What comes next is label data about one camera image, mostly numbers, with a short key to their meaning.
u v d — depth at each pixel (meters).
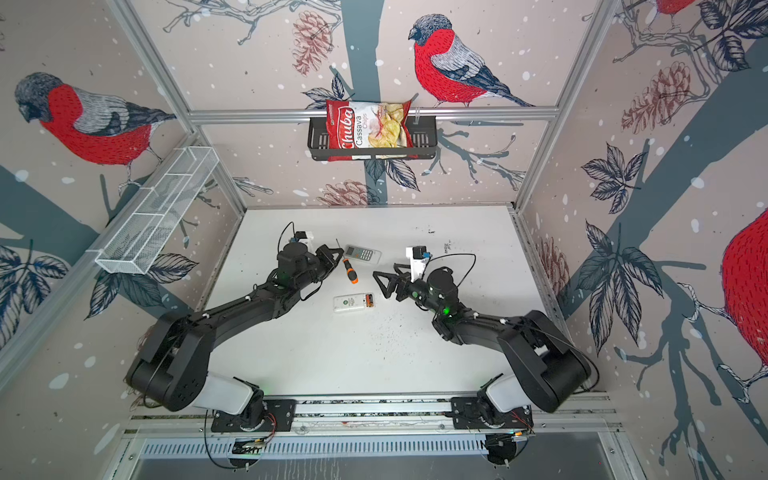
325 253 0.78
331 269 0.80
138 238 0.73
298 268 0.69
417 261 0.74
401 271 0.85
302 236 0.81
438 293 0.65
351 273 0.84
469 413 0.73
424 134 0.95
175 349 0.44
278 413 0.73
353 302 0.92
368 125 0.88
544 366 0.43
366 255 1.04
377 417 0.75
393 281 0.72
